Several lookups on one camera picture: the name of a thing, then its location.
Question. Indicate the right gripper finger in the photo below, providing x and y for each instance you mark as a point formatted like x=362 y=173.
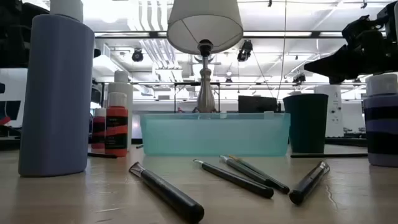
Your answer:
x=332 y=65

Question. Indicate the small maroon paint bottle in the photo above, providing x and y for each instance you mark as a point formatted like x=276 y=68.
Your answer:
x=98 y=137

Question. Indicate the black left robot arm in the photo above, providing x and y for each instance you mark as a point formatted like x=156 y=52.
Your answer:
x=18 y=31

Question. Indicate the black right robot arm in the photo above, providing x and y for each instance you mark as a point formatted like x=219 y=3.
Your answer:
x=388 y=15

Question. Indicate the small purple paint bottle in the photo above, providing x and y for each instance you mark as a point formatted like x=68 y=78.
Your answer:
x=382 y=126

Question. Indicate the small orange paint bottle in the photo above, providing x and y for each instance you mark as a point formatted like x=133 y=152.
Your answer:
x=116 y=110

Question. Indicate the large blue paint bottle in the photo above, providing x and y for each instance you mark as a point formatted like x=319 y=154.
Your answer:
x=56 y=93

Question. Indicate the black ceiling spotlight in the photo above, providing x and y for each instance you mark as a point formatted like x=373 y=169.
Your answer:
x=137 y=55
x=299 y=77
x=245 y=49

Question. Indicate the white cylindrical appliance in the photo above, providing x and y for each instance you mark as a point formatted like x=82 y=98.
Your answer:
x=334 y=102

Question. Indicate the dark green plastic cup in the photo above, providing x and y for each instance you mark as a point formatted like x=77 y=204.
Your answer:
x=306 y=124

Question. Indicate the paintbrush with orange bristles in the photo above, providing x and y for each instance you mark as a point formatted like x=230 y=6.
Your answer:
x=283 y=188

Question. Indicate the silver table lamp white shade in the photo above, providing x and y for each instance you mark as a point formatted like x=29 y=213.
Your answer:
x=205 y=18

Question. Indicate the teal translucent plastic bin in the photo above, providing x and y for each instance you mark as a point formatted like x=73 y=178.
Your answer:
x=214 y=137

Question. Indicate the black paintbrush white bristles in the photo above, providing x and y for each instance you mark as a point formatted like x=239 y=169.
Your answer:
x=174 y=197

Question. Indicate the long paintbrush orange bristles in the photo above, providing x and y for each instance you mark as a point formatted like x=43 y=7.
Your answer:
x=102 y=155

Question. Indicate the dark monitor screen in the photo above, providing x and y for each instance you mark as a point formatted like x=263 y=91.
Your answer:
x=12 y=109

